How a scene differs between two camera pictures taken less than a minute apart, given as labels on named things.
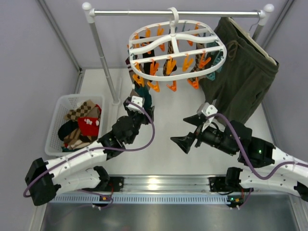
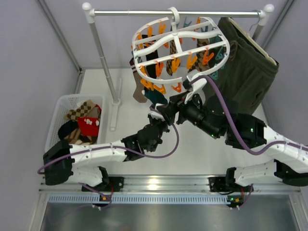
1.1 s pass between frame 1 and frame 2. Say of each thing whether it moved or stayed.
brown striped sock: moved
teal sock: moved
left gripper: moved
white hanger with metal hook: stayed
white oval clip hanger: stayed
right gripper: moved
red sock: stayed
